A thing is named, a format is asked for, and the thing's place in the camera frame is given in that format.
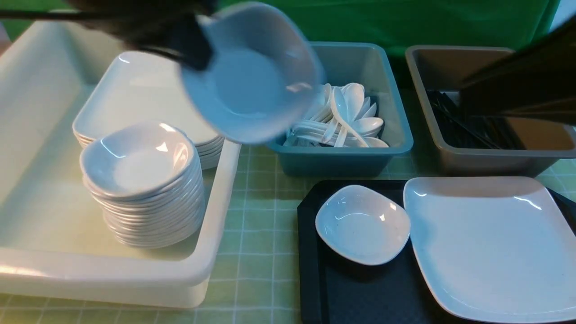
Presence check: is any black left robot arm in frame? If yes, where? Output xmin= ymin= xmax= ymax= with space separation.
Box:
xmin=1 ymin=0 xmax=216 ymax=72

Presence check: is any teal plastic bin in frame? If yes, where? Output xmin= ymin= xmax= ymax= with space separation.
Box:
xmin=267 ymin=41 xmax=414 ymax=178

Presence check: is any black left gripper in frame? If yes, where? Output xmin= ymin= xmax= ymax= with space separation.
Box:
xmin=135 ymin=0 xmax=216 ymax=71

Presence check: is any large white square plate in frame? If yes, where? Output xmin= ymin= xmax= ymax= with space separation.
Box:
xmin=403 ymin=176 xmax=576 ymax=324

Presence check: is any stack of white square plates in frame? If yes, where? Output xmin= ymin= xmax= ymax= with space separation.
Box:
xmin=72 ymin=51 xmax=224 ymax=170

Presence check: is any large white plastic tub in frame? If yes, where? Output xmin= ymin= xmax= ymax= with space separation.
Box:
xmin=0 ymin=21 xmax=240 ymax=308

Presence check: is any green checkered tablecloth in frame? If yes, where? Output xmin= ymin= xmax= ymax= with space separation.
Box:
xmin=0 ymin=86 xmax=576 ymax=324

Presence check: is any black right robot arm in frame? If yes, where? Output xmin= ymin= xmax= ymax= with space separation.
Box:
xmin=459 ymin=17 xmax=576 ymax=126

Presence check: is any stack of white bowls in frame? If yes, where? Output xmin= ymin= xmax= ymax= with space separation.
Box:
xmin=79 ymin=121 xmax=206 ymax=249

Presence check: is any pile of black chopsticks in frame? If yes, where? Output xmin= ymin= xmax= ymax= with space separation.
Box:
xmin=426 ymin=90 xmax=526 ymax=150

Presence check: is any brown plastic bin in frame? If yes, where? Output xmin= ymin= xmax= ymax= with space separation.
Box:
xmin=405 ymin=45 xmax=575 ymax=178

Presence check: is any pile of white spoons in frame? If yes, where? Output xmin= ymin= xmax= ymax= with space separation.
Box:
xmin=283 ymin=83 xmax=389 ymax=148

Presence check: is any green backdrop cloth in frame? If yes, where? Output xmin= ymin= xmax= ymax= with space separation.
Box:
xmin=0 ymin=0 xmax=561 ymax=87

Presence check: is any black serving tray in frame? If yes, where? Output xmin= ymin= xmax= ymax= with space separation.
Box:
xmin=297 ymin=179 xmax=575 ymax=324

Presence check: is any white bowl tray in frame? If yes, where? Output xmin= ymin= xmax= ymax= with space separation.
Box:
xmin=315 ymin=185 xmax=411 ymax=266
xmin=180 ymin=1 xmax=325 ymax=145

